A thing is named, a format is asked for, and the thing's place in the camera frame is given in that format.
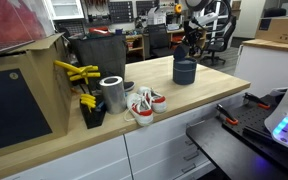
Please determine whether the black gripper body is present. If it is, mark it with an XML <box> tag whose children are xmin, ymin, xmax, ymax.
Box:
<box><xmin>183</xmin><ymin>20</ymin><xmax>200</xmax><ymax>47</ymax></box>

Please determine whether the blue cylindrical lidded container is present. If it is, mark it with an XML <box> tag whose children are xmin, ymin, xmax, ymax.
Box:
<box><xmin>173</xmin><ymin>44</ymin><xmax>197</xmax><ymax>85</ymax></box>

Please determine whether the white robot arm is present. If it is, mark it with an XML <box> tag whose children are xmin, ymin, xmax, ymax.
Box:
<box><xmin>184</xmin><ymin>0</ymin><xmax>232</xmax><ymax>47</ymax></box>

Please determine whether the black office chair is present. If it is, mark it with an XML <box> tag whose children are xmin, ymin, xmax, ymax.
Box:
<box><xmin>197</xmin><ymin>0</ymin><xmax>238</xmax><ymax>66</ymax></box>
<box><xmin>148</xmin><ymin>24</ymin><xmax>173</xmax><ymax>57</ymax></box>

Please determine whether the wooden shelf unit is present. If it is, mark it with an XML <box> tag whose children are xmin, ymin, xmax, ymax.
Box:
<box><xmin>126</xmin><ymin>29</ymin><xmax>184</xmax><ymax>62</ymax></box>

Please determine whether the white red sneaker right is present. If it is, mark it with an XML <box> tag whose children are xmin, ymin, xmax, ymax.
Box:
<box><xmin>137</xmin><ymin>86</ymin><xmax>167</xmax><ymax>113</ymax></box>

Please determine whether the white red sneaker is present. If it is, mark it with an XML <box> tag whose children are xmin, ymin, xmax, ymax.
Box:
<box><xmin>124</xmin><ymin>93</ymin><xmax>153</xmax><ymax>126</ymax></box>
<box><xmin>137</xmin><ymin>86</ymin><xmax>167</xmax><ymax>113</ymax></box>

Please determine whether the dark shoe behind cylinder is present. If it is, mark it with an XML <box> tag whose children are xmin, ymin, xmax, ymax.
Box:
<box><xmin>124</xmin><ymin>81</ymin><xmax>135</xmax><ymax>92</ymax></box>

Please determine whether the orange black clamp far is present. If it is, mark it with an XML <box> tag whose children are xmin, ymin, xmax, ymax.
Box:
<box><xmin>244</xmin><ymin>92</ymin><xmax>270</xmax><ymax>110</ymax></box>

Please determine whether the orange black clamp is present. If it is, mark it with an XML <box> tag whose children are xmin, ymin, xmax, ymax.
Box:
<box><xmin>216</xmin><ymin>104</ymin><xmax>238</xmax><ymax>125</ymax></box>
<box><xmin>244</xmin><ymin>92</ymin><xmax>270</xmax><ymax>110</ymax></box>

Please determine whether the cardboard box on counter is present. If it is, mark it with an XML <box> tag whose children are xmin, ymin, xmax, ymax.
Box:
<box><xmin>255</xmin><ymin>17</ymin><xmax>288</xmax><ymax>44</ymax></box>

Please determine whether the dark grey fabric bag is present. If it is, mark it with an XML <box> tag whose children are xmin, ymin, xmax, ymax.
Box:
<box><xmin>69</xmin><ymin>35</ymin><xmax>127</xmax><ymax>90</ymax></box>

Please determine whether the white red sneaker left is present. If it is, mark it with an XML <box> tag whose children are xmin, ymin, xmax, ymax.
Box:
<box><xmin>124</xmin><ymin>93</ymin><xmax>153</xmax><ymax>126</ymax></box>

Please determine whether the orange black clamp near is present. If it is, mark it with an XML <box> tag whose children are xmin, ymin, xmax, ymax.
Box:
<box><xmin>216</xmin><ymin>104</ymin><xmax>238</xmax><ymax>125</ymax></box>

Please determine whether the silver metal cylinder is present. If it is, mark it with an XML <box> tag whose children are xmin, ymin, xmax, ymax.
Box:
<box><xmin>99</xmin><ymin>76</ymin><xmax>126</xmax><ymax>114</ymax></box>

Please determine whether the white drawer cabinet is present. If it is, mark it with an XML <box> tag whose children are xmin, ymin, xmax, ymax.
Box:
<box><xmin>0</xmin><ymin>93</ymin><xmax>248</xmax><ymax>180</ymax></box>

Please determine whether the black tool holder block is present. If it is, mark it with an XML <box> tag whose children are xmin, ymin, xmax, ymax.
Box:
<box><xmin>80</xmin><ymin>94</ymin><xmax>107</xmax><ymax>129</ymax></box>

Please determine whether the large cardboard box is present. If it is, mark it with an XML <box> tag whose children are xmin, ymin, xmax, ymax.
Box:
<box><xmin>0</xmin><ymin>34</ymin><xmax>71</xmax><ymax>156</ymax></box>

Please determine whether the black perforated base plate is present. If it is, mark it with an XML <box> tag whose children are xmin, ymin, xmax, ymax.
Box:
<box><xmin>223</xmin><ymin>95</ymin><xmax>288</xmax><ymax>172</ymax></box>

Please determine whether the yellow handled tool set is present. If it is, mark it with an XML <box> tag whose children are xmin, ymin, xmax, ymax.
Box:
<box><xmin>54</xmin><ymin>60</ymin><xmax>101</xmax><ymax>84</ymax></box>

